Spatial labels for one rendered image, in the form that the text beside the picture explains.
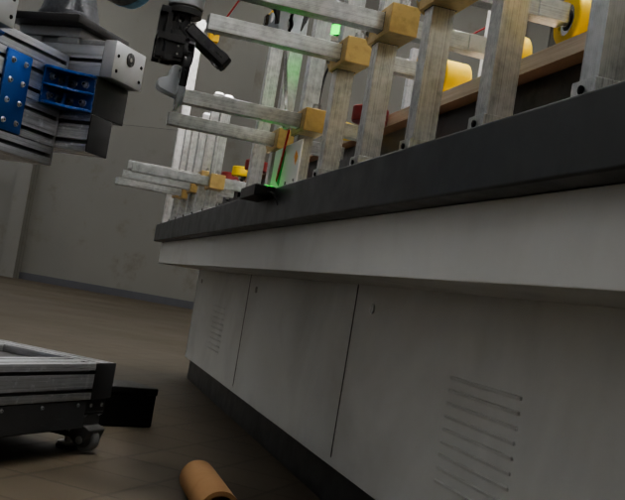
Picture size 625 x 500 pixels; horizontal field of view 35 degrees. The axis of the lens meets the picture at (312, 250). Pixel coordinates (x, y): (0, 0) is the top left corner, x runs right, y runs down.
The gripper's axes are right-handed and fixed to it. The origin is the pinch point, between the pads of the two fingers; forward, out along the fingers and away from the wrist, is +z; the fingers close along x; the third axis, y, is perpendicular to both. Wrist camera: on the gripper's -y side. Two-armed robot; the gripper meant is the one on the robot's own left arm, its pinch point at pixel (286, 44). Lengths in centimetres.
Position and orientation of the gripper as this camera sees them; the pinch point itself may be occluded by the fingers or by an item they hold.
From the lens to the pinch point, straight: 218.1
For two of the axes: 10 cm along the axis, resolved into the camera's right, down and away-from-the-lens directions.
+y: -5.7, -0.6, 8.2
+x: -8.1, -1.6, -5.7
